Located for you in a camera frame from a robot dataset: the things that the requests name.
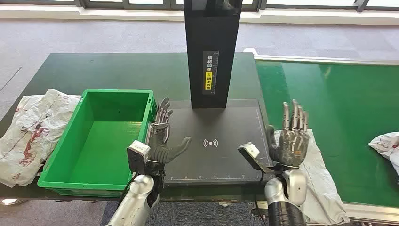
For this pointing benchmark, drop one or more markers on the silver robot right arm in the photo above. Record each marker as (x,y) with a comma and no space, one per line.
(285,193)

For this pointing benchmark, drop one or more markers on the grey parcel with brown tape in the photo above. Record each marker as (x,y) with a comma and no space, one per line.
(386,145)

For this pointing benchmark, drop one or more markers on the small metal table bracket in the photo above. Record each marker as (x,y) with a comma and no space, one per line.
(225,204)

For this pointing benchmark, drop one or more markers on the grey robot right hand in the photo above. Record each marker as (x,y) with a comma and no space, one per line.
(291,146)

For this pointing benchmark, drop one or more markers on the green plastic crate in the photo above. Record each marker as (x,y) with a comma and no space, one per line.
(93,149)

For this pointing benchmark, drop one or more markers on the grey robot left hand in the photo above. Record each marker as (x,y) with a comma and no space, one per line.
(160,146)

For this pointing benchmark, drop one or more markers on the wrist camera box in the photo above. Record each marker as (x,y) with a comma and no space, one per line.
(138,154)
(249,151)

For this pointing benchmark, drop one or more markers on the green conveyor belt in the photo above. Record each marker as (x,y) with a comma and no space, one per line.
(343,93)

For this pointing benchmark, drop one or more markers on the pale round table foot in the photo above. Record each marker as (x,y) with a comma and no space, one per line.
(9,202)

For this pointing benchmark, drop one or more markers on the black inbound scanner machine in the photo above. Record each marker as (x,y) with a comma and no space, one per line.
(212,37)

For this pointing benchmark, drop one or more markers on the white parcel with red print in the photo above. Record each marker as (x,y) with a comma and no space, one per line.
(37,131)

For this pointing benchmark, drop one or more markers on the dark green table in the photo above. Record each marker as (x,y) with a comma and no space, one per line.
(140,62)

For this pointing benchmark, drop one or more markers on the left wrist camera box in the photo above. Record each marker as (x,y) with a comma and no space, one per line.
(138,154)

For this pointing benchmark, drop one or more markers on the plain grey parcel bag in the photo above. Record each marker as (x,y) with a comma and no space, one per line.
(321,187)

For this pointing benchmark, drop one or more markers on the yellow and black label sticker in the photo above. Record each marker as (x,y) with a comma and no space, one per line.
(209,81)

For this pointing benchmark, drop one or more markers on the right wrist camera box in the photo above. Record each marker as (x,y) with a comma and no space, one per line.
(249,151)

